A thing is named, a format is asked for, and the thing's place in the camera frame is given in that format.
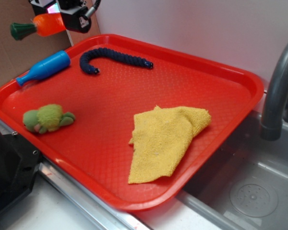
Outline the green plush toy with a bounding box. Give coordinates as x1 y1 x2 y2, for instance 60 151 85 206
23 104 76 134

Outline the blue plastic toy bottle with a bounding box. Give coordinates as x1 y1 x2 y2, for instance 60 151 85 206
16 51 71 86

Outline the brown cardboard panel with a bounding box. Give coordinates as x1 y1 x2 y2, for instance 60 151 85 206
0 0 100 86

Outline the grey toy sink faucet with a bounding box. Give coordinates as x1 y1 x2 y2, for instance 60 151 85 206
260 44 288 141

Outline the grey toy sink basin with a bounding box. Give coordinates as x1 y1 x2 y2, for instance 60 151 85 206
177 101 288 230

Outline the dark blue twisted rope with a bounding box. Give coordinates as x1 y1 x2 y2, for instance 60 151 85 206
79 47 154 75

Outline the grey flexible cable conduit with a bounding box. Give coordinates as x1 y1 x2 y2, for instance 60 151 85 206
84 0 102 19

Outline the yellow microfiber cloth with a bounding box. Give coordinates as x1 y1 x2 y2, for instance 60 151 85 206
128 106 212 184

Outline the red plastic tray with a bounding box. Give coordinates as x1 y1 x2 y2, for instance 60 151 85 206
0 34 264 212

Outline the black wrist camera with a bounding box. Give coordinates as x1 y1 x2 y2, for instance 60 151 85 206
56 0 91 34

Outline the orange plastic toy carrot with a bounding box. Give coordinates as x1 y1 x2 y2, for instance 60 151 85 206
10 13 66 41

